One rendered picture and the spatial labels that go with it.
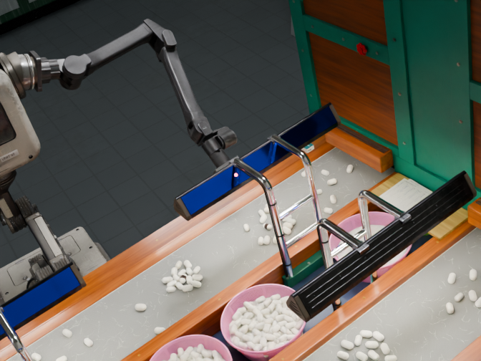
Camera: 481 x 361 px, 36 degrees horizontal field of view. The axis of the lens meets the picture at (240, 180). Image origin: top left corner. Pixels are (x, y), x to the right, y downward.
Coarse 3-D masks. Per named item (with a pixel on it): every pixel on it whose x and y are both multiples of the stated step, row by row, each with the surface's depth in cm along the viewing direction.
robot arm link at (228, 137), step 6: (198, 126) 262; (204, 126) 263; (204, 132) 261; (210, 132) 262; (216, 132) 266; (222, 132) 267; (228, 132) 267; (204, 138) 263; (222, 138) 265; (228, 138) 266; (234, 138) 267; (198, 144) 267; (228, 144) 266
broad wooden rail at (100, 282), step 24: (288, 168) 280; (240, 192) 274; (216, 216) 268; (144, 240) 265; (168, 240) 262; (120, 264) 258; (144, 264) 257; (96, 288) 251; (48, 312) 247; (72, 312) 247; (24, 336) 241; (0, 360) 238
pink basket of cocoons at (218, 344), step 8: (184, 336) 226; (192, 336) 225; (200, 336) 225; (208, 336) 224; (168, 344) 225; (176, 344) 226; (184, 344) 226; (192, 344) 226; (208, 344) 225; (216, 344) 223; (160, 352) 224; (168, 352) 225; (176, 352) 227; (224, 352) 221; (152, 360) 222; (160, 360) 224; (232, 360) 215
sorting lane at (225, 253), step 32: (320, 160) 283; (352, 160) 279; (288, 192) 272; (352, 192) 265; (224, 224) 266; (256, 224) 263; (192, 256) 257; (224, 256) 253; (256, 256) 250; (128, 288) 252; (160, 288) 248; (224, 288) 242; (96, 320) 243; (128, 320) 240; (160, 320) 237; (32, 352) 238; (64, 352) 235; (96, 352) 232; (128, 352) 230
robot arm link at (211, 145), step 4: (216, 136) 266; (204, 140) 264; (208, 140) 262; (212, 140) 262; (216, 140) 264; (220, 140) 265; (204, 144) 262; (208, 144) 262; (212, 144) 262; (216, 144) 262; (220, 144) 266; (204, 148) 263; (208, 148) 262; (212, 148) 262; (216, 148) 262; (220, 148) 264; (208, 152) 262; (212, 152) 262; (216, 152) 262; (208, 156) 264
